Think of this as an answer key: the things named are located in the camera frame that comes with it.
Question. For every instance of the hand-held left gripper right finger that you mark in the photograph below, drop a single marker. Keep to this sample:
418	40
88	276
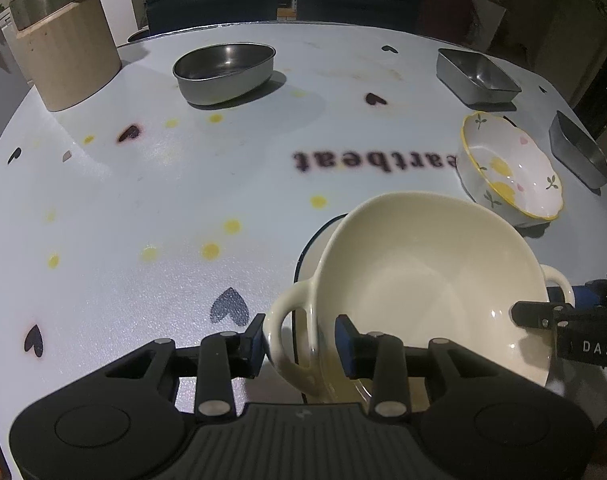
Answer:
344	350

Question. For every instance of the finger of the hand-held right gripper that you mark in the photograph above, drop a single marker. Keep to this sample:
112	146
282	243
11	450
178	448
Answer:
583	340
581	294

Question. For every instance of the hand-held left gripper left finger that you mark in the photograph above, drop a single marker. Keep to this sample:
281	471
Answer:
257	350

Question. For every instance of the white plate with dark rim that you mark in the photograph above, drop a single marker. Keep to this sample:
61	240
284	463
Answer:
313	255

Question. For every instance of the floral bowl with yellow rim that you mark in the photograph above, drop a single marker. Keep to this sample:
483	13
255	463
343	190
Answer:
508	180

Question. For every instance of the rectangular steel container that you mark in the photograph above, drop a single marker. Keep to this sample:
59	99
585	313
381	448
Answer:
578	155

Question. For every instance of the square steel container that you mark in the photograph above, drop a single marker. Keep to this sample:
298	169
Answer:
478	80

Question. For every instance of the round steel bowl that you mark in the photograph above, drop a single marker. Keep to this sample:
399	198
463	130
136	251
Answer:
223	80

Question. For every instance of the maroon upholstered chair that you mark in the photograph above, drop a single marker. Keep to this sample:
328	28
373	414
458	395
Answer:
448	10

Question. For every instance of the beige jug with steel lid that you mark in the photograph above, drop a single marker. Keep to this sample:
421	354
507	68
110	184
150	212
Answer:
68	60

